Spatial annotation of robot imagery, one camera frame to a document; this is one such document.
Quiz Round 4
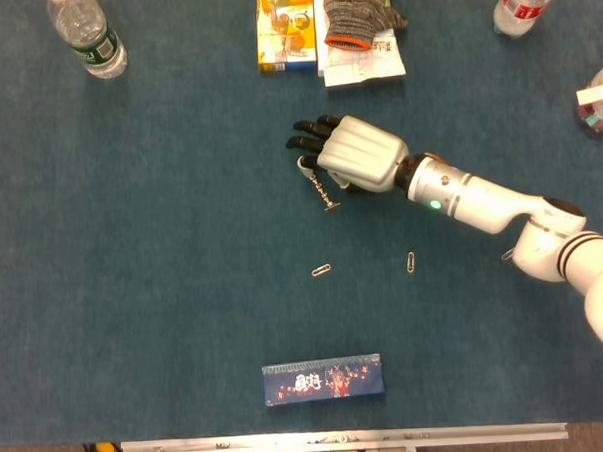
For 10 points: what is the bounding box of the dark blue printed pencil box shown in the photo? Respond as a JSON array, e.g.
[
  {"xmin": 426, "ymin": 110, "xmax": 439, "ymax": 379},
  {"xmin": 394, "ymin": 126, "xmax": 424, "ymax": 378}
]
[{"xmin": 260, "ymin": 352, "xmax": 387, "ymax": 409}]

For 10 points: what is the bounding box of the grey knit work glove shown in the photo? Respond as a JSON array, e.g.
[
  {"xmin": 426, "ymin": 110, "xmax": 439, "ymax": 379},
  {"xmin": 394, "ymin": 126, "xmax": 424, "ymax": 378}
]
[{"xmin": 321, "ymin": 0, "xmax": 411, "ymax": 54}]

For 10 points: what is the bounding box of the white box with green edge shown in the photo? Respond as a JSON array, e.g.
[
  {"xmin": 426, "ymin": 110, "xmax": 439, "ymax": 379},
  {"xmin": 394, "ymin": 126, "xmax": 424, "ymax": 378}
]
[{"xmin": 313, "ymin": 0, "xmax": 332, "ymax": 79}]

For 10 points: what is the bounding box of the blue felt table cloth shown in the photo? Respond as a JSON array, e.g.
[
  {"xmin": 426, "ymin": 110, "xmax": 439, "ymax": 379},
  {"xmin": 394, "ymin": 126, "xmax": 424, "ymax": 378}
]
[{"xmin": 0, "ymin": 0, "xmax": 603, "ymax": 449}]

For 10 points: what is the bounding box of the magnetic bead rod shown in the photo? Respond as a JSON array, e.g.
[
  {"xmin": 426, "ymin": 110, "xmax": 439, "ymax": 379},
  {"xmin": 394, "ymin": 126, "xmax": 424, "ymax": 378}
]
[{"xmin": 306, "ymin": 172, "xmax": 343, "ymax": 214}]

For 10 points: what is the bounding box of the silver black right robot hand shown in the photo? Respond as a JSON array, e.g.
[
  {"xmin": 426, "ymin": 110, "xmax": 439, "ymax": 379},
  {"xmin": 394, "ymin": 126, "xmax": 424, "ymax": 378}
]
[{"xmin": 283, "ymin": 110, "xmax": 413, "ymax": 199}]

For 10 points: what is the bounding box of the red label plastic bottle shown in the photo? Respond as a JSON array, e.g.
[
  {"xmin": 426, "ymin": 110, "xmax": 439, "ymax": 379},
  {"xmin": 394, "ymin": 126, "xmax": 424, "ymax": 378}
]
[{"xmin": 491, "ymin": 0, "xmax": 560, "ymax": 40}]

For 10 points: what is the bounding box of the white printed paper sheet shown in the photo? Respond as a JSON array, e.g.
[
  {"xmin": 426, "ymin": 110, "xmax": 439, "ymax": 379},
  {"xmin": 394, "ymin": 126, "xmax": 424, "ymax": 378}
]
[{"xmin": 317, "ymin": 26, "xmax": 408, "ymax": 89}]

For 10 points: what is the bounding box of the aluminium profile rail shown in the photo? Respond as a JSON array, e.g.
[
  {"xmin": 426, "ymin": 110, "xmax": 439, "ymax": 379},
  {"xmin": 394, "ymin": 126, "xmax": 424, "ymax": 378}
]
[{"xmin": 119, "ymin": 420, "xmax": 570, "ymax": 452}]

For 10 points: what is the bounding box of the yellow orange printed box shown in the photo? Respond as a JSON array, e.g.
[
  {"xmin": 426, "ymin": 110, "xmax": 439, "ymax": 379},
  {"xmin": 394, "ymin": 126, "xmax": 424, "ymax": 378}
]
[{"xmin": 254, "ymin": 0, "xmax": 320, "ymax": 76}]

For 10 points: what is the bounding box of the white rectangular block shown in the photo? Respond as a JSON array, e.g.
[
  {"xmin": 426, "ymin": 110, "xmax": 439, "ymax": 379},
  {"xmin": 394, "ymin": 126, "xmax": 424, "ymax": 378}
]
[{"xmin": 575, "ymin": 83, "xmax": 603, "ymax": 108}]

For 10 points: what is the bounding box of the green label water bottle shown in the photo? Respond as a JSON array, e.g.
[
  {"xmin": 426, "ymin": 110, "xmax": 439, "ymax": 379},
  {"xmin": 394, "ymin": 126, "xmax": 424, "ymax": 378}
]
[{"xmin": 45, "ymin": 0, "xmax": 130, "ymax": 83}]

